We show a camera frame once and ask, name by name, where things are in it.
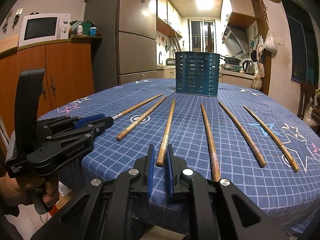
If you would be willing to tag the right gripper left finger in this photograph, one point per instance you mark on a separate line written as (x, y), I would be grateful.
(103, 210)

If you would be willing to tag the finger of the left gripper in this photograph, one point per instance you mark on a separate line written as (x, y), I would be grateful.
(94, 119)
(95, 128)

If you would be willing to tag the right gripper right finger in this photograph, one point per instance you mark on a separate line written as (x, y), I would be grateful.
(217, 209)

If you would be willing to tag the wooden chopstick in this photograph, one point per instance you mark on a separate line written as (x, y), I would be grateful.
(261, 161)
(162, 150)
(209, 40)
(215, 171)
(125, 112)
(277, 141)
(176, 43)
(129, 128)

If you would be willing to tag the kitchen window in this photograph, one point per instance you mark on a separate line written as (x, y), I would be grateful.
(199, 31)

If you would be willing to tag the person's left hand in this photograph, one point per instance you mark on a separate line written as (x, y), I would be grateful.
(14, 192)

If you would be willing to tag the cardboard box on floor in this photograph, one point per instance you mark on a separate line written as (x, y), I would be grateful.
(65, 194)

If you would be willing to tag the orange wooden cabinet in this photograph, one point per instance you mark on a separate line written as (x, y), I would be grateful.
(68, 76)

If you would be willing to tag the blue checked star tablecloth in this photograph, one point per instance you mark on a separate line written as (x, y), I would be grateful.
(290, 199)

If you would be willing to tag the teal slotted utensil holder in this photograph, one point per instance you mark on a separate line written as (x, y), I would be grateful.
(197, 72)

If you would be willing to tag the grey refrigerator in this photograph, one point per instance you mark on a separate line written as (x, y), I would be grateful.
(127, 51)

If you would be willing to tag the white microwave oven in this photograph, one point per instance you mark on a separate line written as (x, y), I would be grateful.
(44, 27)

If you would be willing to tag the silver electric kettle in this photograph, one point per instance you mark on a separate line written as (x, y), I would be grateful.
(248, 67)

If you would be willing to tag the dark wooden chair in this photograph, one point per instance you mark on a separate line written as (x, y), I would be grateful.
(307, 95)

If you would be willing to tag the steel range hood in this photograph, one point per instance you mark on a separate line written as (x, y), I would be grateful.
(236, 41)

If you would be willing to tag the white hanging plastic bag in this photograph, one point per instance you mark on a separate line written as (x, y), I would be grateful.
(270, 43)

